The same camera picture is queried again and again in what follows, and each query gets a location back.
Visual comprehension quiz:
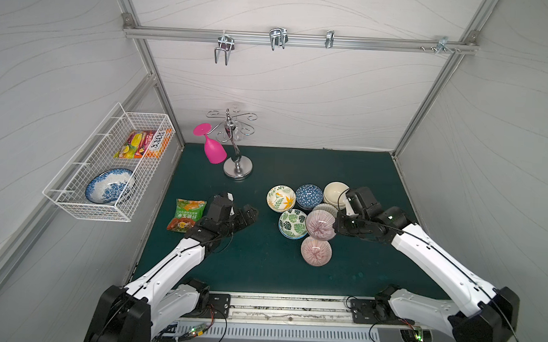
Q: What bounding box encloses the left black cable bundle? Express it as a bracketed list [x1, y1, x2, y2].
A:
[148, 303, 230, 342]

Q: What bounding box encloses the green table mat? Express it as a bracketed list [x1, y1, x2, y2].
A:
[135, 144, 445, 299]

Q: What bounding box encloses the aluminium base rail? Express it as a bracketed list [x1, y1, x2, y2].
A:
[181, 289, 466, 335]

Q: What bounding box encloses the green snack packet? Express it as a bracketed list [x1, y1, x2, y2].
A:
[166, 199, 207, 234]

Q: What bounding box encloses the double metal hook left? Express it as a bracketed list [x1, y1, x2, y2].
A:
[214, 34, 235, 66]

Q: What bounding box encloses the blue triangle pattern bowl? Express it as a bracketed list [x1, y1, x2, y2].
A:
[296, 184, 324, 211]

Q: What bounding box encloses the pink striped bowl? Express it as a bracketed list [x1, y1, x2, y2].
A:
[301, 237, 333, 267]
[305, 210, 336, 241]

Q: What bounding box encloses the white wire wall basket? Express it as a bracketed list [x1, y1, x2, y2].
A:
[43, 104, 175, 222]

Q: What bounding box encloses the double metal hook middle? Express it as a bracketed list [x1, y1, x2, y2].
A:
[269, 27, 289, 51]

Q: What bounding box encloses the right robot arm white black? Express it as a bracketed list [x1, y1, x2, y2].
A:
[334, 186, 521, 342]

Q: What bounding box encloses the green lattice pattern bowl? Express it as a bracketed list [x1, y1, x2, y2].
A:
[313, 203, 339, 218]

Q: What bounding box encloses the cream bowl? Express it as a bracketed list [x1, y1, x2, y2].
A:
[323, 182, 349, 210]

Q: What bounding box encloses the pink striped bowl front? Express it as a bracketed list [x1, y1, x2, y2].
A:
[301, 237, 333, 267]

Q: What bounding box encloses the chrome glass holder stand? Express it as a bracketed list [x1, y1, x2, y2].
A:
[206, 108, 258, 181]

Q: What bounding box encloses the single metal hook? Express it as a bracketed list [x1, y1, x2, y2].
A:
[325, 30, 335, 49]

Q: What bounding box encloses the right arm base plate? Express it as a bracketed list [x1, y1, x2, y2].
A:
[344, 296, 415, 326]

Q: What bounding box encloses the blue floral bowl in basket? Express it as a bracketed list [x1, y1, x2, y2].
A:
[85, 168, 136, 205]

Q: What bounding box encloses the aluminium top rail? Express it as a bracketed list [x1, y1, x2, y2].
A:
[123, 25, 480, 55]

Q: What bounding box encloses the yellow leaf pattern bowl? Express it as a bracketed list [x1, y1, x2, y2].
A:
[266, 185, 296, 213]

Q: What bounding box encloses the green leaf bowl front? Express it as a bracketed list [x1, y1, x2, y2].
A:
[278, 209, 308, 236]

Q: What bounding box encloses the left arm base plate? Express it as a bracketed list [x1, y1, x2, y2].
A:
[195, 292, 232, 319]

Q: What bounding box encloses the double metal hook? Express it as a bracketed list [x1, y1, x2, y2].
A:
[214, 34, 235, 66]
[269, 27, 289, 51]

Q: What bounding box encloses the green leaf bowl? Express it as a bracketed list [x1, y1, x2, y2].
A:
[282, 233, 307, 240]
[278, 209, 308, 236]

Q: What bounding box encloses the colourful snack packet in basket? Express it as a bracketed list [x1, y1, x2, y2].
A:
[114, 128, 173, 160]

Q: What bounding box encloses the pink plastic wine glass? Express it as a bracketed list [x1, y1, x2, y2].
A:
[193, 123, 228, 164]

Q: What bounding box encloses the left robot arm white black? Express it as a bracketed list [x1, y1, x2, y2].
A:
[83, 193, 259, 342]

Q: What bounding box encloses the metal hook right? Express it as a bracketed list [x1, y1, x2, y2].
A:
[419, 36, 461, 55]

